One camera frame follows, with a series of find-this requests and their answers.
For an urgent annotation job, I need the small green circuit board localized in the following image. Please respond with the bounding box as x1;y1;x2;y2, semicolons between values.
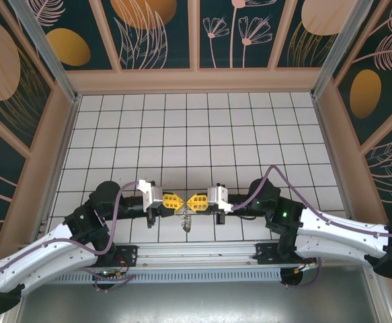
93;268;131;280

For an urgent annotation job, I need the grey metal sheet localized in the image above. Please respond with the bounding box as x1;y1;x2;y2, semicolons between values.
0;281;392;323

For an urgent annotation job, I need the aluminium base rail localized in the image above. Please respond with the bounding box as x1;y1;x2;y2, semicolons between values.
114;242;286;268

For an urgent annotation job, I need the white slotted cable duct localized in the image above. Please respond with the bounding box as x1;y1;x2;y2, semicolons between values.
52;267;284;285

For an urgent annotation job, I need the white orange wire bundle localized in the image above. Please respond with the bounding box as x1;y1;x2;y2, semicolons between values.
295;261;317;274

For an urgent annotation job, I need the short purple cable loop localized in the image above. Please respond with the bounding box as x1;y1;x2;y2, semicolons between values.
93;273;138;293
281;261;323;290

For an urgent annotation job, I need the aluminium frame post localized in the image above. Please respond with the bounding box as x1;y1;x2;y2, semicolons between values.
311;0;375;99
9;0;82;104

